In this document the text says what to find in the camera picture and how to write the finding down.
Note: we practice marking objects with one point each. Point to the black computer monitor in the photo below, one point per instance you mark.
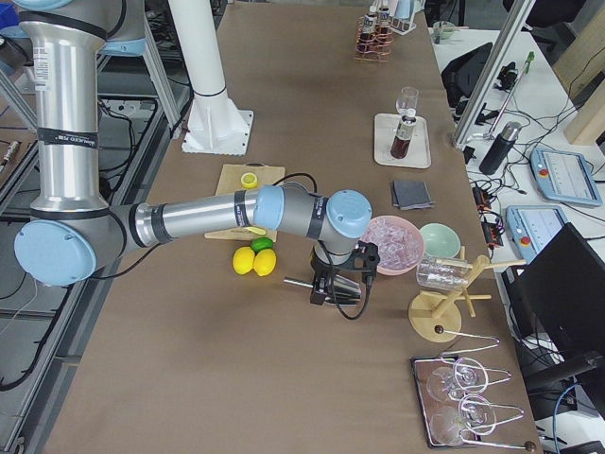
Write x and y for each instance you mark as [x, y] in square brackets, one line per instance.
[562, 291]

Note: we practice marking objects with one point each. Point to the wooden cup tree stand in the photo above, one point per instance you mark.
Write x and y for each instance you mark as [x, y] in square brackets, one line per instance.
[433, 312]

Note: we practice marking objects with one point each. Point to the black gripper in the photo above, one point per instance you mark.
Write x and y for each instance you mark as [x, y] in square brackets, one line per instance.
[329, 274]

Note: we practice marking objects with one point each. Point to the yellow plastic knife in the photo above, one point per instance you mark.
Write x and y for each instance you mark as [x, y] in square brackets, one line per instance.
[256, 230]

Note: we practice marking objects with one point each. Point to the clear glass mug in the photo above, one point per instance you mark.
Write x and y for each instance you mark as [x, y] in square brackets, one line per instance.
[442, 273]

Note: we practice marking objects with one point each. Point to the blue plastic cup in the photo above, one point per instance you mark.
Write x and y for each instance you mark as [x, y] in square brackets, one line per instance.
[404, 9]

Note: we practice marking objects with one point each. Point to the black bag on table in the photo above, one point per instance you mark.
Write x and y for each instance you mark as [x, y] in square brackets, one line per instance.
[461, 75]

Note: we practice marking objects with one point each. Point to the cream rabbit tray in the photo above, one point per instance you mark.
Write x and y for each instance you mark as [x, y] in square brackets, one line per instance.
[418, 153]

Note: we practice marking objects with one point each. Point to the yellow lemon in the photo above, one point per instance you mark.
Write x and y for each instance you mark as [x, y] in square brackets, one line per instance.
[243, 260]
[265, 262]

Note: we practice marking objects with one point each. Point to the upside down wine glass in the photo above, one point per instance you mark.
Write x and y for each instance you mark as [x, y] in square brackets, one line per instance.
[456, 379]
[473, 418]

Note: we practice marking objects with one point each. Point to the grey folded cloth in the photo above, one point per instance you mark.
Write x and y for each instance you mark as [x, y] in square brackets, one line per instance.
[410, 195]

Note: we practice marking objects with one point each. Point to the half lemon slice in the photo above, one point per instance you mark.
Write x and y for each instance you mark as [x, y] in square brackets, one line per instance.
[249, 180]

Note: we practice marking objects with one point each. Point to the steel ice scoop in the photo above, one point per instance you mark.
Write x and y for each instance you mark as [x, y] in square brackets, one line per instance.
[338, 291]

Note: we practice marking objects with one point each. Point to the tea bottle white cap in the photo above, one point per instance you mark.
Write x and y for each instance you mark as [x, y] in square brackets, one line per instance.
[367, 29]

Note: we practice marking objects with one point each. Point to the bamboo cutting board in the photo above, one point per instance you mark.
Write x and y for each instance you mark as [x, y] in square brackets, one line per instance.
[229, 182]

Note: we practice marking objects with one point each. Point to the black glass holder tray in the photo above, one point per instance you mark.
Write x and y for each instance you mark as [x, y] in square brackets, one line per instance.
[421, 369]

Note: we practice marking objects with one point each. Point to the tea bottle dark liquid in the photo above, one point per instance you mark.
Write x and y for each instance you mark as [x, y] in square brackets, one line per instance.
[383, 23]

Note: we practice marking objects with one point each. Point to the aluminium frame post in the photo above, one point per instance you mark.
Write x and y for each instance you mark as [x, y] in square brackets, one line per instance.
[519, 11]

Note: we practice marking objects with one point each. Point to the blue teach pendant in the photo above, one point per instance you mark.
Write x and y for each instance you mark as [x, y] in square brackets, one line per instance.
[564, 176]
[533, 226]

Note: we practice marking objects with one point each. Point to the green lime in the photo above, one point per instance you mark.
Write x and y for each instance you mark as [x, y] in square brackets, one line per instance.
[261, 243]

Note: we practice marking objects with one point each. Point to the white wire cup rack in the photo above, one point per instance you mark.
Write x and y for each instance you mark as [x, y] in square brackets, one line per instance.
[398, 26]

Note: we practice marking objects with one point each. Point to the copper wire bottle basket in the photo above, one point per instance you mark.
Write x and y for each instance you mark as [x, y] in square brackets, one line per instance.
[376, 52]

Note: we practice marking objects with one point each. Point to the mint green bowl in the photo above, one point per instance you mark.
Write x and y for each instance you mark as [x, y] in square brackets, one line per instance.
[440, 240]

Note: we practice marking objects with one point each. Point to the dark insulated thermos bottle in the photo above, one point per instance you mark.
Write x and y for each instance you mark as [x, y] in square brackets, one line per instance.
[500, 148]

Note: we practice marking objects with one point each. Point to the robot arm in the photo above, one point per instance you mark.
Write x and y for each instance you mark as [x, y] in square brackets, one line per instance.
[74, 232]

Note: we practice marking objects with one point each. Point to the pink bowl with ice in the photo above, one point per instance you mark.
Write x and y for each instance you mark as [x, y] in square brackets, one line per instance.
[400, 244]

